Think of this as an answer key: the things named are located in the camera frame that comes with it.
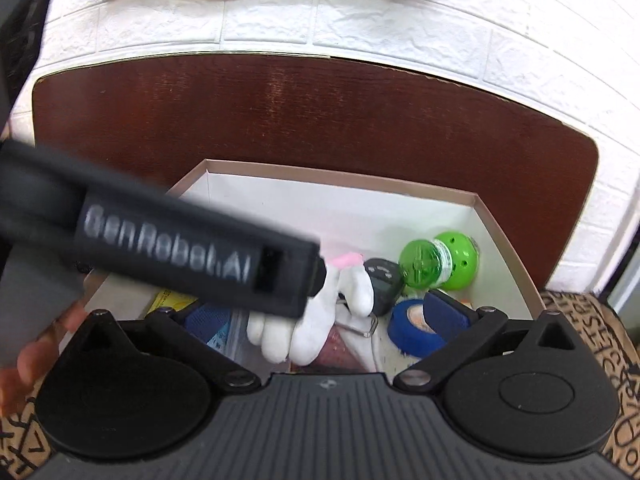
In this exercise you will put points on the blue tape roll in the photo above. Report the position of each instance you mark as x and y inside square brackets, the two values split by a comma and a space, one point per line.
[409, 332]

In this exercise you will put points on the green mosquito repellent bottle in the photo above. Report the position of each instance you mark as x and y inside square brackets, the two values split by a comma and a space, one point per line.
[449, 261]

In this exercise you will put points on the lettered leopard tablecloth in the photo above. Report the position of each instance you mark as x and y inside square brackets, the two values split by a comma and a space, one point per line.
[120, 405]

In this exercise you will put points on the person's left hand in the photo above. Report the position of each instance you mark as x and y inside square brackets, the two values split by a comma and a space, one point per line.
[36, 359]

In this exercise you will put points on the blue medicine box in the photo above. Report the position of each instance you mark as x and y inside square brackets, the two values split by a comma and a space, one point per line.
[220, 320]

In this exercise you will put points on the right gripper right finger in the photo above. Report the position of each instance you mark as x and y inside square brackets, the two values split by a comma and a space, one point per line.
[468, 334]

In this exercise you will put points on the yellow card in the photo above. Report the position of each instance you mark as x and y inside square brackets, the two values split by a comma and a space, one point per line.
[168, 299]

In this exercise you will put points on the black car key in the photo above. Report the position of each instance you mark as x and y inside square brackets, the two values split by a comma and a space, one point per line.
[387, 284]

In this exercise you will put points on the brown cardboard storage box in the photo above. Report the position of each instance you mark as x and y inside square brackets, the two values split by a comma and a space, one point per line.
[356, 218]

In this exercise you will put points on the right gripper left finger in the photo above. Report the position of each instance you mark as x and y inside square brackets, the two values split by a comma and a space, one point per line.
[186, 333]

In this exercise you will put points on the white pink glove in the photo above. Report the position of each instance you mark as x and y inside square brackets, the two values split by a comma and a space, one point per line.
[301, 341]

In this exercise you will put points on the dark brown wooden board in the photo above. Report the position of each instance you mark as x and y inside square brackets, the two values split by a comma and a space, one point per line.
[156, 118]

